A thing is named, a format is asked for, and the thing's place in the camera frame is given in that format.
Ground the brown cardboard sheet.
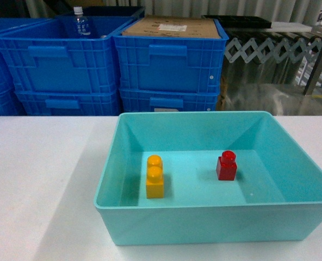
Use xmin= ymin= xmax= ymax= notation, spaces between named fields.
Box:
xmin=122 ymin=16 xmax=221 ymax=39

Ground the teal plastic bin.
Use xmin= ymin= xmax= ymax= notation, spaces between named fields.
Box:
xmin=94 ymin=111 xmax=322 ymax=245

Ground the blue crate upper middle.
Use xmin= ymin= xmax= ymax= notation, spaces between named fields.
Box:
xmin=0 ymin=16 xmax=133 ymax=94

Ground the blue crate upper right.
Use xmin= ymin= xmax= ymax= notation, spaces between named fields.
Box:
xmin=114 ymin=18 xmax=228 ymax=94

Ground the black tray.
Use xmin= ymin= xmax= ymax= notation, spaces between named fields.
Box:
xmin=201 ymin=15 xmax=272 ymax=29

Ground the expandable roller conveyor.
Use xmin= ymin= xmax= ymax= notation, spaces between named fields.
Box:
xmin=225 ymin=32 xmax=322 ymax=64

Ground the blue crate lower middle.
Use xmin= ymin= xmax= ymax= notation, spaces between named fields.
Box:
xmin=15 ymin=91 xmax=121 ymax=116

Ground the yellow toy block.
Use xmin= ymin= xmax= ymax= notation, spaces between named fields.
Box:
xmin=146 ymin=154 xmax=164 ymax=199

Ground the blue crate lower left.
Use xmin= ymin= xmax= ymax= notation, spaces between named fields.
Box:
xmin=0 ymin=91 xmax=26 ymax=116

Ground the clear water bottle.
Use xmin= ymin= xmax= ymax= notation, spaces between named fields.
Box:
xmin=73 ymin=6 xmax=91 ymax=39

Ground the blue crate lower right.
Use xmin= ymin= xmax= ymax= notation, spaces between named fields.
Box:
xmin=119 ymin=88 xmax=218 ymax=112

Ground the red toy block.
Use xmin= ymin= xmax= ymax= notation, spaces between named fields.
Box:
xmin=216 ymin=150 xmax=237 ymax=181

